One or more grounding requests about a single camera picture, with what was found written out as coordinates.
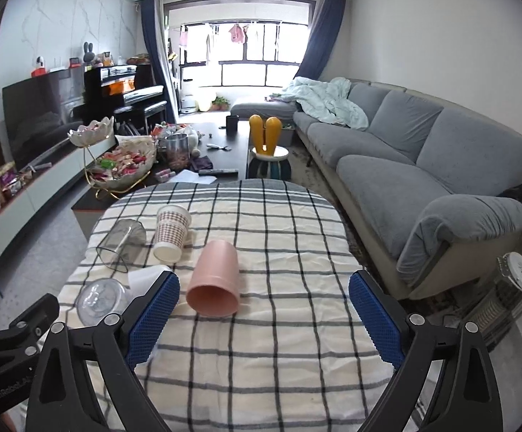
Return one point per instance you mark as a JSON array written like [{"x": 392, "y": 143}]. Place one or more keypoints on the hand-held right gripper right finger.
[{"x": 378, "y": 324}]

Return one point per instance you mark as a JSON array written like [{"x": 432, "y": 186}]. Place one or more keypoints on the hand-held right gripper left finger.
[{"x": 152, "y": 319}]

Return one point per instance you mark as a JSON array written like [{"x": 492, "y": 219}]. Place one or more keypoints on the pink cup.
[{"x": 213, "y": 274}]

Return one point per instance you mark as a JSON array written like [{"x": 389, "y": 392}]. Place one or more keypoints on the clear glass cup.
[{"x": 98, "y": 299}]

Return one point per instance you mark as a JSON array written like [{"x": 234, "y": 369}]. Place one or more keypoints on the grey transparent cup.
[{"x": 121, "y": 245}]

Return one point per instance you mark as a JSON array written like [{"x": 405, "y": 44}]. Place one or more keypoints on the checkered paper cup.
[{"x": 170, "y": 234}]

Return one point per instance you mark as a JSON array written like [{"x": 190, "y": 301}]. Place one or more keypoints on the white paper sheet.
[{"x": 146, "y": 279}]

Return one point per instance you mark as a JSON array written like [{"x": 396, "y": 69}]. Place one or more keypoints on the plaid tablecloth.
[{"x": 265, "y": 333}]

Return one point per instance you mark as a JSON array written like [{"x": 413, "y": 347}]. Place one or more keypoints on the electric heater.
[{"x": 508, "y": 292}]

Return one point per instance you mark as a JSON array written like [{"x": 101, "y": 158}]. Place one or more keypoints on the white paper on coffee table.
[{"x": 193, "y": 177}]

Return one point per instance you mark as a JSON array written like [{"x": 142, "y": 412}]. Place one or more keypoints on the white TV cabinet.
[{"x": 40, "y": 195}]

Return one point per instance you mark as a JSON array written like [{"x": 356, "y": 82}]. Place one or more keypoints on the tiered snack bowl stand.
[{"x": 123, "y": 162}]

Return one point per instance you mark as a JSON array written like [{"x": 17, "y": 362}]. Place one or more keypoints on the grey remote control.
[{"x": 218, "y": 172}]

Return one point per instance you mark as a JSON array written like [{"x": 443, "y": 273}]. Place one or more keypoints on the clear jar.
[{"x": 178, "y": 153}]

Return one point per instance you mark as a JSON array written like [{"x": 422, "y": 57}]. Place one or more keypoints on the grey sofa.
[{"x": 400, "y": 144}]

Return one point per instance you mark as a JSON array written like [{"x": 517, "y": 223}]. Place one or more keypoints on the dark coffee table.
[{"x": 227, "y": 153}]

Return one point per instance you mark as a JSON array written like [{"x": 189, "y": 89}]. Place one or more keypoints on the black piano bench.
[{"x": 146, "y": 110}]

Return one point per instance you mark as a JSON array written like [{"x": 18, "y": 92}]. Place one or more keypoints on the yellow rabbit-ear stool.
[{"x": 267, "y": 144}]

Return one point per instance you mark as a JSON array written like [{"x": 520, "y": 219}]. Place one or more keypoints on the black mug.
[{"x": 232, "y": 123}]

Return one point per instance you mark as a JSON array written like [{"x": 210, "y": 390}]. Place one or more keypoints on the light green blanket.
[{"x": 333, "y": 103}]

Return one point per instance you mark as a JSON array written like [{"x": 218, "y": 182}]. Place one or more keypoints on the potted plant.
[{"x": 220, "y": 102}]

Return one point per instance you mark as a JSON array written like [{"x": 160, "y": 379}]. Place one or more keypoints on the black television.
[{"x": 35, "y": 117}]

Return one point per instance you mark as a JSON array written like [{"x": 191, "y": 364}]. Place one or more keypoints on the black piano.
[{"x": 107, "y": 83}]

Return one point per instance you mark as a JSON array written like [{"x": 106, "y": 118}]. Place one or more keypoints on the blue curtain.
[
  {"x": 324, "y": 36},
  {"x": 152, "y": 54}
]

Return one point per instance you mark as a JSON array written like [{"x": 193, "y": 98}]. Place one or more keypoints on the grey rabbit figure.
[{"x": 89, "y": 54}]

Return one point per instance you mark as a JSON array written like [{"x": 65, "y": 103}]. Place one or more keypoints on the pink hanging garment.
[{"x": 237, "y": 33}]

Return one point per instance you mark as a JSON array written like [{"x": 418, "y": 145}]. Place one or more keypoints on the white camera on red base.
[{"x": 40, "y": 67}]

